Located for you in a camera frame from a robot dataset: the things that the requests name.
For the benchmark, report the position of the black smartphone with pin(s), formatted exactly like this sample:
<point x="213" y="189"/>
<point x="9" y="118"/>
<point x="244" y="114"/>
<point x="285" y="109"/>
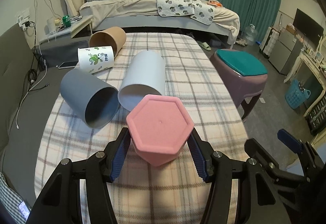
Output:
<point x="68" y="65"/>

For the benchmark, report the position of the bed with beige sheets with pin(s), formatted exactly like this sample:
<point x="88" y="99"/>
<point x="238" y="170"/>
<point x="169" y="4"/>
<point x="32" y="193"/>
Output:
<point x="144" y="13"/>

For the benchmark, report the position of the small grey fridge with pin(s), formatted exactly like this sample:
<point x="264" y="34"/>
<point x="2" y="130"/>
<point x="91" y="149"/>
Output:
<point x="285" y="52"/>

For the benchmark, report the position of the brown paper cup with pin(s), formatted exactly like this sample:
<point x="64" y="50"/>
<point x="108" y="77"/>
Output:
<point x="114" y="37"/>

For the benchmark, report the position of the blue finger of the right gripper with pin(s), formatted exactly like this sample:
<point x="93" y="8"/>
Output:
<point x="289" y="138"/>

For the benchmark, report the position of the white plastic cup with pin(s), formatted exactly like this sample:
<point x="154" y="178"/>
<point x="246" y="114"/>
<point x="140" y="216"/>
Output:
<point x="145" y="75"/>

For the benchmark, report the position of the grey plastic cup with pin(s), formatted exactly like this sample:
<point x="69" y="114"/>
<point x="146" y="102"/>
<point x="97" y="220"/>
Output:
<point x="94" y="101"/>

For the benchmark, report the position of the green slipper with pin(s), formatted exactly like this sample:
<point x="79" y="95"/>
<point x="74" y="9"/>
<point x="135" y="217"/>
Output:
<point x="204" y="45"/>

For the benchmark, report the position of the clear water jug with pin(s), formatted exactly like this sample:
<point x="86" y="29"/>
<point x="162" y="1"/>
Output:
<point x="250" y="34"/>

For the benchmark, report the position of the blue laundry basket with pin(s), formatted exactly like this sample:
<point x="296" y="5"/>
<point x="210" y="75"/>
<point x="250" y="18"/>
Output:
<point x="296" y="95"/>

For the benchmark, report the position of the teal stool cushion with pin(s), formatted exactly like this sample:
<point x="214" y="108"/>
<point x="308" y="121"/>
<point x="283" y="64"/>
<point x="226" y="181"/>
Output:
<point x="242" y="62"/>

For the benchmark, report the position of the white dresser table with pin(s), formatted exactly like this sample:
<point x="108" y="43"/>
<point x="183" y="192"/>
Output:
<point x="314" y="69"/>

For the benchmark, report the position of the white leaf-print mat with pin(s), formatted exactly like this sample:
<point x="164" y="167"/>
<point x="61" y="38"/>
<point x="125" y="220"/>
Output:
<point x="194" y="9"/>

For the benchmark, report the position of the pink faceted plastic cup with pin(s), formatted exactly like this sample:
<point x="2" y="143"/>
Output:
<point x="159" y="127"/>

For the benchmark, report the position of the purple plastic stool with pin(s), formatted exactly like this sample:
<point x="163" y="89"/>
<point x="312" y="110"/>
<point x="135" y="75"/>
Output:
<point x="244" y="91"/>

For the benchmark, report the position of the white cup with green print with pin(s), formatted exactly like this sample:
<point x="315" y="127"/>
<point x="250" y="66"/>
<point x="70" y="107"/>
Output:
<point x="95" y="59"/>

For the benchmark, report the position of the black television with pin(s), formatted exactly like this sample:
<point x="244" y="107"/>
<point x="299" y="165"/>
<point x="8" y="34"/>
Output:
<point x="308" y="26"/>

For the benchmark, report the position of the green can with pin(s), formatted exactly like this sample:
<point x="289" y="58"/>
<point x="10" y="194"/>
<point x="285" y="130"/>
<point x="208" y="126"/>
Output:
<point x="66" y="21"/>

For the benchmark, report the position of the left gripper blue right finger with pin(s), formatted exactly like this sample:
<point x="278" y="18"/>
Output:
<point x="201" y="152"/>

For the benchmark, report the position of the white bedside table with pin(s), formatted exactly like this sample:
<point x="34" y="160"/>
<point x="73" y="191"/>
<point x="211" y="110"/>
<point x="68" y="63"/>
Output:
<point x="76" y="27"/>

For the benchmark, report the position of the wall power outlet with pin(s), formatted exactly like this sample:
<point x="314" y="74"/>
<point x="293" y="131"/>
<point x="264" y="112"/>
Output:
<point x="23" y="16"/>

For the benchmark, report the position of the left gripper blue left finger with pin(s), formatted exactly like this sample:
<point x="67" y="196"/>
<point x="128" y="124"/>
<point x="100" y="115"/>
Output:
<point x="118" y="153"/>

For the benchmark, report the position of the white suitcase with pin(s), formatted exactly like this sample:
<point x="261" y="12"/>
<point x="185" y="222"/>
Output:
<point x="268" y="43"/>

